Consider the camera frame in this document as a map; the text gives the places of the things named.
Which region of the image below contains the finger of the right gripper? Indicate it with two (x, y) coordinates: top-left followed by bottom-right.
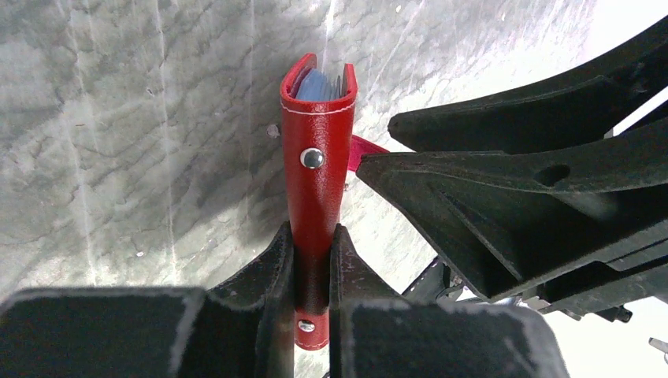
(388, 18), (667, 154)

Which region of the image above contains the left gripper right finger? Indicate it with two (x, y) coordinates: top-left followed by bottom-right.
(329, 225), (568, 377)

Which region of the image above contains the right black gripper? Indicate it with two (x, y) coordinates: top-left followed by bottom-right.
(357, 120), (667, 317)

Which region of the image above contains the red leather card holder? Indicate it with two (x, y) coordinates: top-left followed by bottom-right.
(280, 53), (385, 351)

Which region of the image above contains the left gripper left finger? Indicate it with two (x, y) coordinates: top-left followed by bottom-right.
(1, 224), (294, 377)

